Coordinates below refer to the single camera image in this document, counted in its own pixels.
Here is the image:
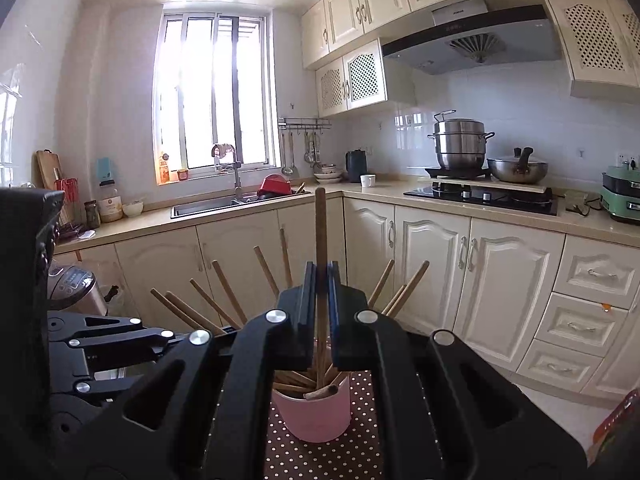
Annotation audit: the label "black gas stove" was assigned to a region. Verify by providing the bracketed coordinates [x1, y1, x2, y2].
[403, 185, 560, 217]

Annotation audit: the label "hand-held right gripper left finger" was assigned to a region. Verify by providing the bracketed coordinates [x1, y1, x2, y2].
[70, 260, 318, 480]

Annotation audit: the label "range hood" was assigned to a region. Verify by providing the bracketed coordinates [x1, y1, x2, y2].
[381, 0, 563, 76]

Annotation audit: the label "steel steamer pot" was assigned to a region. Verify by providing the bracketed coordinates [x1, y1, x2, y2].
[427, 110, 496, 171]

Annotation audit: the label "sliding window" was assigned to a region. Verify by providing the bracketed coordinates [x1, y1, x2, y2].
[152, 2, 281, 186]

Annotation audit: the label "large glass jar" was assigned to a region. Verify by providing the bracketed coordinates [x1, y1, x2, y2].
[97, 180, 124, 223]

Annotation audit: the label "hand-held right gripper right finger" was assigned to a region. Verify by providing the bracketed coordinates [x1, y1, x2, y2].
[328, 260, 589, 480]

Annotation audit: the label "small lattice door cabinet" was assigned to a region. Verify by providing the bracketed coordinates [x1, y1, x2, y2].
[315, 39, 416, 118]

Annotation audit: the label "red printed bag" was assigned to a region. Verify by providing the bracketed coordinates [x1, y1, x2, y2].
[585, 395, 640, 466]

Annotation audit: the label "hanging steel spatula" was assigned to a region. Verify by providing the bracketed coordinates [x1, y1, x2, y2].
[302, 130, 321, 168]

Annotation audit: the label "green electric cooker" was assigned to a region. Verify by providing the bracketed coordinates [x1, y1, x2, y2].
[601, 165, 640, 211]

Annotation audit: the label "hanging steel ladle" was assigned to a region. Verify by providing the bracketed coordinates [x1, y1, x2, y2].
[280, 130, 300, 177]

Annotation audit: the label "bunch of wooden chopsticks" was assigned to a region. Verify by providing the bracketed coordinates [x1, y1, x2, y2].
[150, 227, 431, 401]

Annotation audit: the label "pink cup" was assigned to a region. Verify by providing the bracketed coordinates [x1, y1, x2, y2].
[270, 372, 351, 443]

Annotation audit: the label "red whisk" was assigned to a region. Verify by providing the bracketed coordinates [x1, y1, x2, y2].
[54, 177, 78, 226]

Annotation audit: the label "red bowl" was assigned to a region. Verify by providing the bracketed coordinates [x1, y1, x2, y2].
[257, 174, 292, 198]

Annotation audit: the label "round polka-dot table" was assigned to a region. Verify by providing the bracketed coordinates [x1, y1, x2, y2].
[262, 370, 386, 480]

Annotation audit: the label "steel wok with lid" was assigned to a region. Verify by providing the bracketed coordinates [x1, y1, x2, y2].
[486, 147, 549, 184]

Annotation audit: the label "steel faucet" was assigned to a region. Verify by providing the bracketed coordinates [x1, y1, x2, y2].
[211, 143, 244, 201]

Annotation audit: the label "stack of white bowls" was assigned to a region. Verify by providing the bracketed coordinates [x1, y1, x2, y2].
[314, 164, 345, 184]

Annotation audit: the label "wooden cutting board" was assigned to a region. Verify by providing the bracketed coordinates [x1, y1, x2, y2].
[35, 150, 66, 191]

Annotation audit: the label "cream lower cabinets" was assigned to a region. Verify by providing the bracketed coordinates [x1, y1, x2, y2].
[52, 180, 640, 401]

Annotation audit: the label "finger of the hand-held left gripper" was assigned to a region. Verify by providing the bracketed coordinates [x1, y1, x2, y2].
[74, 372, 157, 412]
[47, 312, 177, 369]

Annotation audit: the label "long wooden chopstick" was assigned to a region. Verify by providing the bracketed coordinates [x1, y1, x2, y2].
[314, 187, 329, 391]

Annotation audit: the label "black electric kettle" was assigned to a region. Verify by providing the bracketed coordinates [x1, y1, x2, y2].
[345, 149, 368, 183]

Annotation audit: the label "silver rice cooker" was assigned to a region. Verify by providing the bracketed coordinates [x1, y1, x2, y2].
[47, 265, 108, 317]

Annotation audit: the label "steel sink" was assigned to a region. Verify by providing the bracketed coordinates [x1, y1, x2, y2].
[170, 195, 261, 219]

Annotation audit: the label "wall utensil rail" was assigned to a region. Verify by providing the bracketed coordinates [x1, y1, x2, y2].
[277, 117, 332, 131]

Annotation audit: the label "large lattice door cabinet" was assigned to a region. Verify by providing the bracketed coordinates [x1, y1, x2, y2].
[542, 0, 640, 101]

